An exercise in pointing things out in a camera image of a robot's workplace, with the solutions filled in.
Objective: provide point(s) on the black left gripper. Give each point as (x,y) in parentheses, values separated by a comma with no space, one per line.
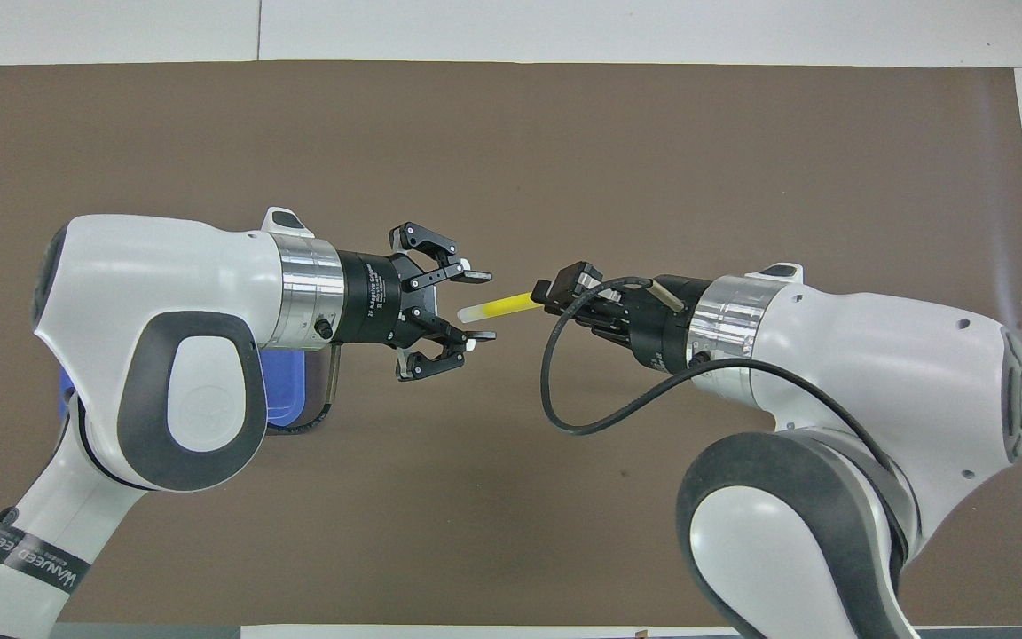
(373,297)

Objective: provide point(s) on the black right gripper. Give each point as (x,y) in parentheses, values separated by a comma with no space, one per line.
(666,324)

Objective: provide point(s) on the yellow marker pen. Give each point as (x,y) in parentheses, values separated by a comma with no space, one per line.
(502,306)

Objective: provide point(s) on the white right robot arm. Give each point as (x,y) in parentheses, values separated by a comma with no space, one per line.
(875,355)

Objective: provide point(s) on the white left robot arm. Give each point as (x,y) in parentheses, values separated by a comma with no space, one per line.
(147,275)

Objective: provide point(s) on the brown table mat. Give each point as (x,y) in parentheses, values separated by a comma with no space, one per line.
(511,133)

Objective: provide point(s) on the blue plastic tray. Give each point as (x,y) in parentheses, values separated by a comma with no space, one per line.
(285,390)

